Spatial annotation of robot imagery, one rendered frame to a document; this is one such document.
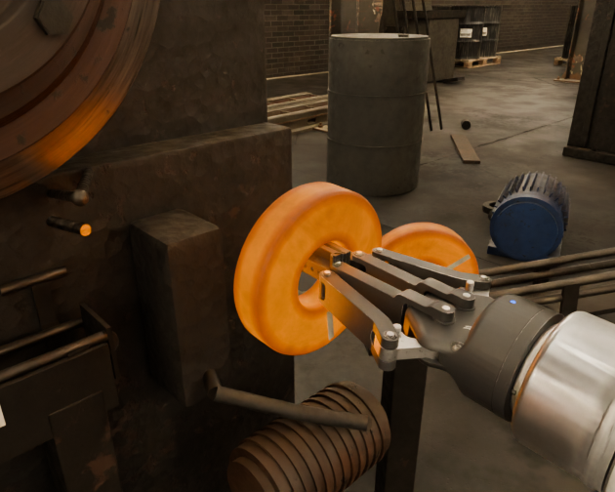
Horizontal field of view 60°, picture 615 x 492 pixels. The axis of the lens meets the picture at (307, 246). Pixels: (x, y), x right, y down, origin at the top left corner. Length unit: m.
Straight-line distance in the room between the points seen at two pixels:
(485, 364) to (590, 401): 0.06
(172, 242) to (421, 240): 0.31
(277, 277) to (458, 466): 1.11
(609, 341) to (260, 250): 0.24
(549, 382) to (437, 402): 1.32
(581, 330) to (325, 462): 0.47
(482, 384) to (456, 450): 1.17
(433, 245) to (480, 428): 0.95
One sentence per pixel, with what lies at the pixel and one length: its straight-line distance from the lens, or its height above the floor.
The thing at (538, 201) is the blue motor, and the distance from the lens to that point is 2.35.
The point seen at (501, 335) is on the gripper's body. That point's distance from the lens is 0.34.
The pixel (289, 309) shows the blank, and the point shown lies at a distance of 0.44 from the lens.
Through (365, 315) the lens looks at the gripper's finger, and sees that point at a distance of 0.37.
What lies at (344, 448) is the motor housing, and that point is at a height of 0.51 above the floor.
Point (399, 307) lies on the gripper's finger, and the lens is 0.39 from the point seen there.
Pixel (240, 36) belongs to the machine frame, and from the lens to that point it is 0.82.
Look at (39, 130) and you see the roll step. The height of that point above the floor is 0.94.
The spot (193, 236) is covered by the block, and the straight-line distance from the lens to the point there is 0.63.
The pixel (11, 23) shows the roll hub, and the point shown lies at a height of 1.03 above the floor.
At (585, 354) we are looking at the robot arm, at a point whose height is 0.87.
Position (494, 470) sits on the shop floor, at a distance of 1.49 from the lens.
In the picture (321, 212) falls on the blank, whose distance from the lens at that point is 0.43.
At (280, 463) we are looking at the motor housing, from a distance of 0.71.
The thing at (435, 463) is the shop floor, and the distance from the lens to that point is 1.47.
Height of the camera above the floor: 1.04
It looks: 24 degrees down
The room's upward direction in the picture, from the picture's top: straight up
